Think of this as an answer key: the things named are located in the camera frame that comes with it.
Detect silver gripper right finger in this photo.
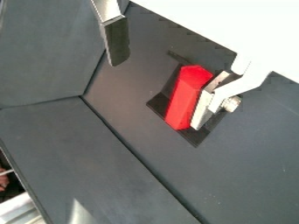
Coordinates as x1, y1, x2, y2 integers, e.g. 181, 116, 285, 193
190, 56, 271, 130

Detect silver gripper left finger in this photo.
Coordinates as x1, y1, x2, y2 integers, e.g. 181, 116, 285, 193
89, 0, 129, 67

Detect red hexagon prism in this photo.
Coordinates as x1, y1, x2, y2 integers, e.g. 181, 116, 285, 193
164, 65, 212, 130

